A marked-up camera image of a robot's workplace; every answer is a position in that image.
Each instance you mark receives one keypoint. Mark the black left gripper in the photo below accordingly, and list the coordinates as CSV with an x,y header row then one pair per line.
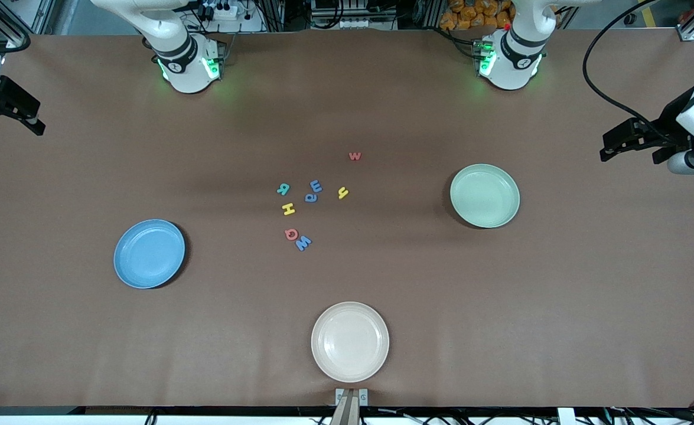
x,y
670,120

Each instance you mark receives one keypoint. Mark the teal letter R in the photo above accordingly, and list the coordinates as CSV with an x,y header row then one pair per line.
x,y
283,189

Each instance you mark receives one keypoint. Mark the red letter Q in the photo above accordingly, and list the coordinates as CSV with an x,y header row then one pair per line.
x,y
290,234

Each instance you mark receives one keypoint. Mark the yellow lowercase letter h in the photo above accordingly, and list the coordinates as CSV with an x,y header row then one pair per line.
x,y
343,192

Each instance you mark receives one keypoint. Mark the blue letter e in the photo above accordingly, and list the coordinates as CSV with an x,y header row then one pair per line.
x,y
316,186

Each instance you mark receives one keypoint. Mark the blue letter W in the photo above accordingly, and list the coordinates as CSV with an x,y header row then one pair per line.
x,y
303,242

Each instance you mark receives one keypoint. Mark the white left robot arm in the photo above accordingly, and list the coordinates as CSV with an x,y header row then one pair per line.
x,y
515,59

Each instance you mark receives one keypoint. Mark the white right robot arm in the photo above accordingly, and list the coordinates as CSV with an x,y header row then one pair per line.
x,y
184,65

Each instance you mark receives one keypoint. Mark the green plate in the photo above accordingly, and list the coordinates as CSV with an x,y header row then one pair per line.
x,y
485,203

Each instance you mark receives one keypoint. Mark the blue plate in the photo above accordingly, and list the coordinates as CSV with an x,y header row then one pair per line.
x,y
146,254

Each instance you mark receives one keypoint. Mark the yellow uppercase letter H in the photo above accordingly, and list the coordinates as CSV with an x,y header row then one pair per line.
x,y
288,208

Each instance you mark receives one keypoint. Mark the beige plate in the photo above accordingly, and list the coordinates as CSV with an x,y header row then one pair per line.
x,y
349,342

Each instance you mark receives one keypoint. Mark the black caster wheel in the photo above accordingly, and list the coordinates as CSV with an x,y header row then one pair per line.
x,y
630,18

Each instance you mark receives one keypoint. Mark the brown table cover sheet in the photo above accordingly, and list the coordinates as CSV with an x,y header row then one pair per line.
x,y
500,295

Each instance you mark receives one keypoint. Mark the bag of orange items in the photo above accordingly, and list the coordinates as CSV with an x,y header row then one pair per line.
x,y
471,15

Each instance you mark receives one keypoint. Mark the white power strip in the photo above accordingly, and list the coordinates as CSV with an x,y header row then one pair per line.
x,y
228,10

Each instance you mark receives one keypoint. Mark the black electronics rack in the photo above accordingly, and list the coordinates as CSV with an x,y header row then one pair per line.
x,y
352,12

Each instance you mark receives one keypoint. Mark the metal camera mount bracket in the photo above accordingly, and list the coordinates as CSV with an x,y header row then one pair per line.
x,y
351,407

